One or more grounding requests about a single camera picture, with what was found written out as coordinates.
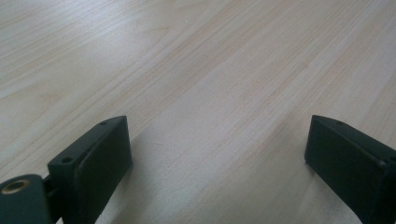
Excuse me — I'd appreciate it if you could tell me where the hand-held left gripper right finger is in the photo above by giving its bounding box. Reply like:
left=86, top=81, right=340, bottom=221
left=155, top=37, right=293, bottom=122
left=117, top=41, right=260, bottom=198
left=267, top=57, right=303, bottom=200
left=304, top=114, right=396, bottom=224

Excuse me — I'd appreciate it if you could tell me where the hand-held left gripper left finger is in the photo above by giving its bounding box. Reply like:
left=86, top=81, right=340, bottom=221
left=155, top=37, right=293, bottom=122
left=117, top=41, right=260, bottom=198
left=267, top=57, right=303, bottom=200
left=47, top=115, right=134, bottom=224

